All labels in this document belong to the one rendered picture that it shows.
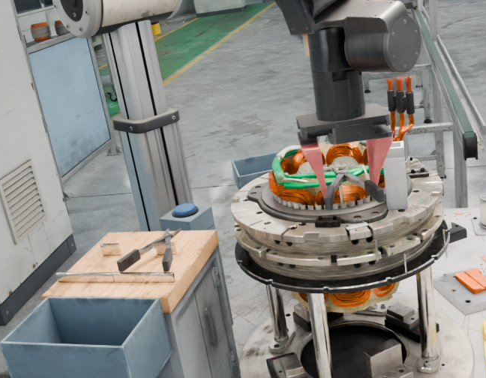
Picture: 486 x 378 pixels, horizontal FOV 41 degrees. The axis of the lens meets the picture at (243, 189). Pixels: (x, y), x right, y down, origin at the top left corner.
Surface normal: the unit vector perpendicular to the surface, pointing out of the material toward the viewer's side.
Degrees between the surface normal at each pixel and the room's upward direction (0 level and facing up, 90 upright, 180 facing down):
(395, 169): 90
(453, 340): 0
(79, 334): 90
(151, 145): 90
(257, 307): 0
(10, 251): 90
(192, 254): 0
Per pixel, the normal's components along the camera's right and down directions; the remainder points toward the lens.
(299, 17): -0.66, 0.59
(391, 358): 0.43, 0.26
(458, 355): -0.15, -0.93
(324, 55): -0.45, 0.35
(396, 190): -0.22, 0.37
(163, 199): 0.66, 0.16
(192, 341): 0.95, -0.04
